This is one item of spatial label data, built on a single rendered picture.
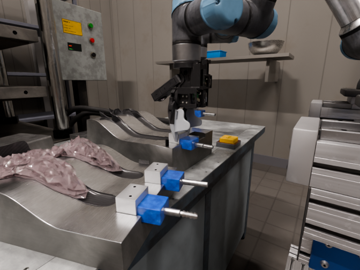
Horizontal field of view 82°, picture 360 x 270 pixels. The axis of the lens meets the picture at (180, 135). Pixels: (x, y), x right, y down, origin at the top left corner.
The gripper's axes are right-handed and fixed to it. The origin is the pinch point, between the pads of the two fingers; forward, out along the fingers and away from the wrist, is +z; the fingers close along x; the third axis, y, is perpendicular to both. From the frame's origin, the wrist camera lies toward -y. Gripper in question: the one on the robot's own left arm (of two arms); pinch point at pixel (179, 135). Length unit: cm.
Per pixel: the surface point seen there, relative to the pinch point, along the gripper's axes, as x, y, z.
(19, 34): -6, -79, -35
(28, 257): -40.6, -1.5, 11.0
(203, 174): 0.4, 8.0, 11.0
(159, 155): -6.9, -2.5, 4.8
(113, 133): -6.2, -22.2, 1.1
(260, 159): 227, -19, 85
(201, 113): 27.3, -7.1, -2.5
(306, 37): 228, 15, -62
